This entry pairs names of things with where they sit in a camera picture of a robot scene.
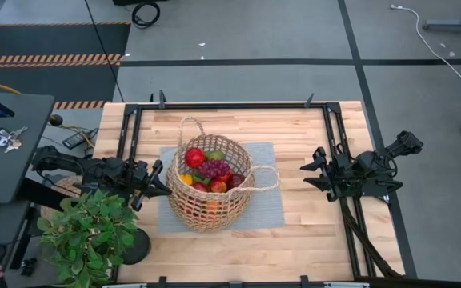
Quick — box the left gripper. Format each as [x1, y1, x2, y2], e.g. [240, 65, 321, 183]
[128, 158, 171, 211]

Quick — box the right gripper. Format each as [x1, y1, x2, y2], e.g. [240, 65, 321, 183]
[300, 146, 358, 202]

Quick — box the red apple with dark stem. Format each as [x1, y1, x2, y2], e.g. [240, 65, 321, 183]
[184, 146, 206, 169]

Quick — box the small red apple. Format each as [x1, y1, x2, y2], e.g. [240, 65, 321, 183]
[209, 178, 228, 194]

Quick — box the purple grape bunch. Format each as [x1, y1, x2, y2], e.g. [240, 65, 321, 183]
[196, 158, 232, 179]

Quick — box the woven wicker basket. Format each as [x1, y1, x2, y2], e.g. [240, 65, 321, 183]
[166, 115, 280, 234]

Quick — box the speckled green pear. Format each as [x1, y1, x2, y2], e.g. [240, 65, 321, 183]
[205, 149, 227, 162]

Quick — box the dark maroon apple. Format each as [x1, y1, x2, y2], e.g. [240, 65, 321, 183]
[226, 173, 247, 190]

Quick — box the black plant pot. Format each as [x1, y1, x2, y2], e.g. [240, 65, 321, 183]
[120, 227, 152, 266]

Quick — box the grey woven placemat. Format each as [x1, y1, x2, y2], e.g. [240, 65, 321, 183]
[157, 142, 287, 234]

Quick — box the green leafy plant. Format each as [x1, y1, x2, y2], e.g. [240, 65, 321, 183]
[36, 188, 139, 288]

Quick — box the black power adapter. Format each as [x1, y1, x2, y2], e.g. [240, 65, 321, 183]
[62, 128, 98, 150]

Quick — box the potted green plant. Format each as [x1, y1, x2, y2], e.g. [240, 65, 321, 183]
[112, 102, 406, 288]

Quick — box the small black clip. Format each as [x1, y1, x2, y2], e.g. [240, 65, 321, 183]
[20, 258, 38, 278]

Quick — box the black side desk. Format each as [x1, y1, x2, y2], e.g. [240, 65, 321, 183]
[0, 92, 55, 205]

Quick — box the dark grey low desk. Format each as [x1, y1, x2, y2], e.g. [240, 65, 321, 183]
[0, 199, 35, 288]

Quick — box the key bunch with fob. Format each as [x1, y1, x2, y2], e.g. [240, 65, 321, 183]
[0, 126, 28, 154]

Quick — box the black hazard striped floor mat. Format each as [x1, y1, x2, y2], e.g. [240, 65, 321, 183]
[0, 22, 131, 110]

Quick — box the grey table leg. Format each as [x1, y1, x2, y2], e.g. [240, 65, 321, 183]
[421, 0, 461, 32]

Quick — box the black cable bundle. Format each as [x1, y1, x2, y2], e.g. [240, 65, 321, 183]
[340, 195, 403, 279]

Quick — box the white bracket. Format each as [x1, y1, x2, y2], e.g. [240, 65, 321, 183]
[324, 282, 370, 288]

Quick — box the thin black floor cable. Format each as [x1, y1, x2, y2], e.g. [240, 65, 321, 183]
[83, 0, 126, 103]

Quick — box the white floor cable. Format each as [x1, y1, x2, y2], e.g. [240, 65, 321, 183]
[389, 3, 461, 82]

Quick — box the coiled black cable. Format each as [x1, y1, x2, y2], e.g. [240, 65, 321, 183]
[130, 1, 162, 30]

